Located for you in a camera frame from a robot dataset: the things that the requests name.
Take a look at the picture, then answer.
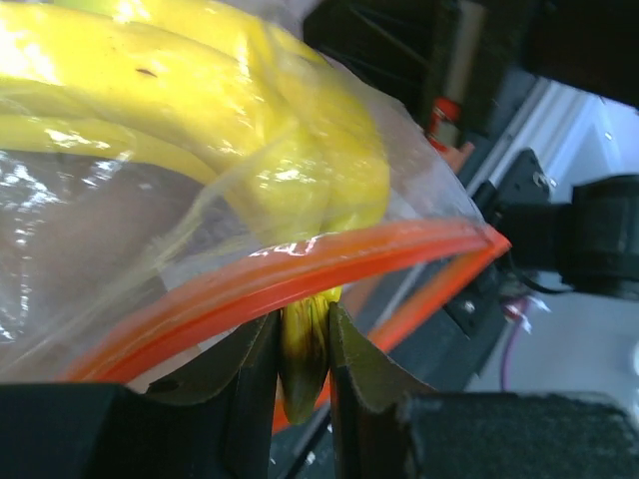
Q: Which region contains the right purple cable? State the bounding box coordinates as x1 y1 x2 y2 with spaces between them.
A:
498 293 535 393

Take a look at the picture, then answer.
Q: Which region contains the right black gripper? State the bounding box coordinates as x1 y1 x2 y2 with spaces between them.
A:
303 1 529 145

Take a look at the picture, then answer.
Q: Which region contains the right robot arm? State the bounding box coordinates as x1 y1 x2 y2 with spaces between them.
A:
303 1 638 478

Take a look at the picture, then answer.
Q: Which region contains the clear zip top bag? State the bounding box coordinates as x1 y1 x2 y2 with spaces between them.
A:
0 0 513 435

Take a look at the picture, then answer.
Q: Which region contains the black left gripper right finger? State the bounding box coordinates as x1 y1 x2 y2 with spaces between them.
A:
328 303 638 478

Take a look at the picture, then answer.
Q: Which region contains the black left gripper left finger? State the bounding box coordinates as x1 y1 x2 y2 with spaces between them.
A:
1 313 279 478

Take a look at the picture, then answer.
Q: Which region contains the yellow fake banana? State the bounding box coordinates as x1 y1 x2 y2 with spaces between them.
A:
0 0 390 425

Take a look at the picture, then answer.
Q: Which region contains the aluminium rail frame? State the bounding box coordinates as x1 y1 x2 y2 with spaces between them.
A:
463 79 565 191

